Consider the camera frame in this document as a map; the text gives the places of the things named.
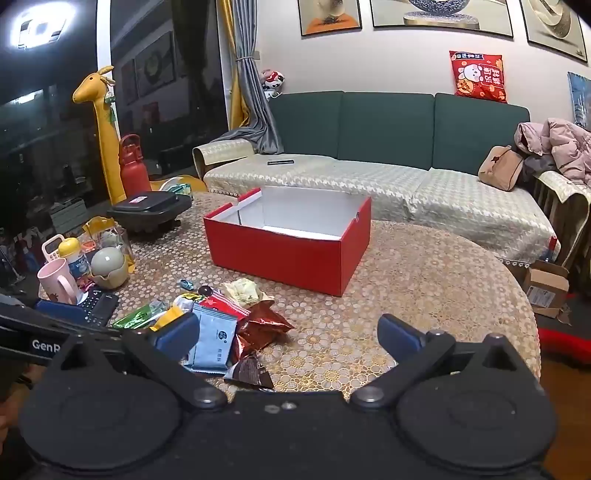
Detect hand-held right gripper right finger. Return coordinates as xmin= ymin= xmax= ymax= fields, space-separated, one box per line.
xmin=350 ymin=314 xmax=522 ymax=411

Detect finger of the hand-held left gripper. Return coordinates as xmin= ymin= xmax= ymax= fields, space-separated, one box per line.
xmin=46 ymin=318 xmax=122 ymax=337
xmin=35 ymin=299 xmax=89 ymax=325

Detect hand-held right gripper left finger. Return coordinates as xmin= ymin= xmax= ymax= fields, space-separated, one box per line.
xmin=60 ymin=313 xmax=228 ymax=411

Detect yellow snack packet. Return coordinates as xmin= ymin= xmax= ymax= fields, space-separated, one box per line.
xmin=148 ymin=305 xmax=186 ymax=331

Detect light blue snack packet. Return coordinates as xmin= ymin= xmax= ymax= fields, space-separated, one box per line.
xmin=182 ymin=302 xmax=239 ymax=374

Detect green snack packet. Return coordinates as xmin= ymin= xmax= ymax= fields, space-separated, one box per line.
xmin=112 ymin=300 xmax=168 ymax=330

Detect dark brown snack packet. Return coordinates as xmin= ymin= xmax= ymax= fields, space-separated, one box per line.
xmin=224 ymin=352 xmax=276 ymax=391

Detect metallic red snack packet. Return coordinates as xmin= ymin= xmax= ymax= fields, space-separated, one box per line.
xmin=229 ymin=300 xmax=296 ymax=366

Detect red cardboard box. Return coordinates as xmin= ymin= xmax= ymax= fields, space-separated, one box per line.
xmin=203 ymin=186 xmax=373 ymax=297

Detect pink cup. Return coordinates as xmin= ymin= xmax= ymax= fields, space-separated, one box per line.
xmin=37 ymin=257 xmax=82 ymax=305

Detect yellow capped white bottle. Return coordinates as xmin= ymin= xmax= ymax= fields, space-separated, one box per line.
xmin=58 ymin=236 xmax=93 ymax=283

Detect grey green round container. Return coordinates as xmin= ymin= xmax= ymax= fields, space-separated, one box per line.
xmin=90 ymin=247 xmax=128 ymax=289

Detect cream snack packet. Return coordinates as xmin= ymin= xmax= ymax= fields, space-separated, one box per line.
xmin=222 ymin=278 xmax=276 ymax=309

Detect yellow packaging bag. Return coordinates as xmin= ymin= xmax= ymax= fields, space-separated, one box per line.
xmin=82 ymin=217 xmax=137 ymax=274

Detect clear glass cup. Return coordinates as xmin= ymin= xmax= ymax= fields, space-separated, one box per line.
xmin=95 ymin=224 xmax=134 ymax=265

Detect black tabletop appliance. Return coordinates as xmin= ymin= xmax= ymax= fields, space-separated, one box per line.
xmin=107 ymin=191 xmax=193 ymax=236

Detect brown cardboard box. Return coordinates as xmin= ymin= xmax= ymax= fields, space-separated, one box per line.
xmin=505 ymin=259 xmax=571 ymax=319

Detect red water bottle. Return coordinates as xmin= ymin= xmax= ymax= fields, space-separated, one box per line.
xmin=119 ymin=134 xmax=151 ymax=195

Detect red floor cushion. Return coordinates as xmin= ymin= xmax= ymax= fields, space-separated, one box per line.
xmin=537 ymin=323 xmax=591 ymax=355

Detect yellow giraffe toy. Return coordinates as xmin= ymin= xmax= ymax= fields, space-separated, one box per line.
xmin=72 ymin=65 xmax=208 ymax=206

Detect green sofa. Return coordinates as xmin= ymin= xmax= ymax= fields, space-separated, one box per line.
xmin=193 ymin=90 xmax=591 ymax=278

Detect pink down jacket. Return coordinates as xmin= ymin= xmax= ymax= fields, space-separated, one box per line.
xmin=514 ymin=117 xmax=591 ymax=186

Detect grey curtain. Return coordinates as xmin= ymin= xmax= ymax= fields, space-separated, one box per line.
xmin=210 ymin=0 xmax=284 ymax=156

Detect white pink plush toy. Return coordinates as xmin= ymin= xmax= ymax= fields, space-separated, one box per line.
xmin=261 ymin=69 xmax=288 ymax=100

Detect red printed cushion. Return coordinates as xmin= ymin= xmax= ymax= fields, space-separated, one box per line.
xmin=449 ymin=51 xmax=508 ymax=103

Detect yellow curtain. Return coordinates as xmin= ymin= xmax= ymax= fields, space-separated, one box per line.
xmin=217 ymin=0 xmax=246 ymax=131

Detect white handled timer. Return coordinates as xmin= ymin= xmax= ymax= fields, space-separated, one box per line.
xmin=41 ymin=234 xmax=65 ymax=265

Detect blue wall poster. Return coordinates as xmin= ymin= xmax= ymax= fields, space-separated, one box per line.
xmin=567 ymin=71 xmax=591 ymax=131

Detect wide framed wall picture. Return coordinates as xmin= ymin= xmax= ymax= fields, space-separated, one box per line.
xmin=369 ymin=0 xmax=515 ymax=38

